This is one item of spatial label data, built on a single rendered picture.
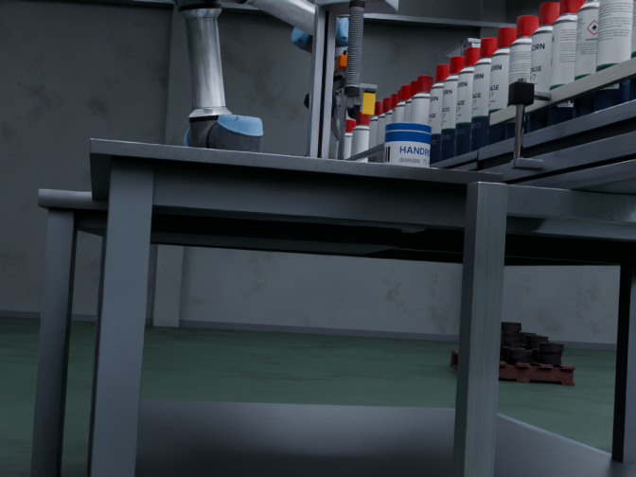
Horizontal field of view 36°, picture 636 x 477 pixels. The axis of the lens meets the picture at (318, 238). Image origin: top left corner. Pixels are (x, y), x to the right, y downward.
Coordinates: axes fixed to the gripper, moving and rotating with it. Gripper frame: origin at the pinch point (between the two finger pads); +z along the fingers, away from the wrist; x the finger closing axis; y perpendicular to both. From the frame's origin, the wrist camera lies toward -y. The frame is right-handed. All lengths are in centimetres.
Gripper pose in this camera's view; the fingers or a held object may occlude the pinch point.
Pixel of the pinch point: (336, 135)
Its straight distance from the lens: 276.1
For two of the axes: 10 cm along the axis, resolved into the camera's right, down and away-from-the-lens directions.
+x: -1.8, 4.8, 8.6
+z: 0.4, 8.7, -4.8
